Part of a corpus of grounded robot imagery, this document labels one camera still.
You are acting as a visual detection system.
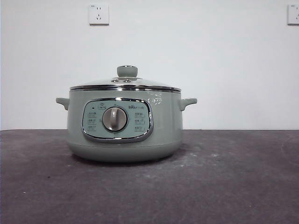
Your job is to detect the glass lid with green knob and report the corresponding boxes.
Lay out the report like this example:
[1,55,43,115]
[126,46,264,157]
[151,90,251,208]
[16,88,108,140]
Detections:
[69,65,182,91]

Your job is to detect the pale green electric pot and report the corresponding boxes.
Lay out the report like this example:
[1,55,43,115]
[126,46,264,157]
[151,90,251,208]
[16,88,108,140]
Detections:
[55,90,198,163]

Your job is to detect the white wall socket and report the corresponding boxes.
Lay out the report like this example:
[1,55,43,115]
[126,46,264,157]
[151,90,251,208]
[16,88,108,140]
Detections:
[287,4,299,26]
[88,4,110,27]

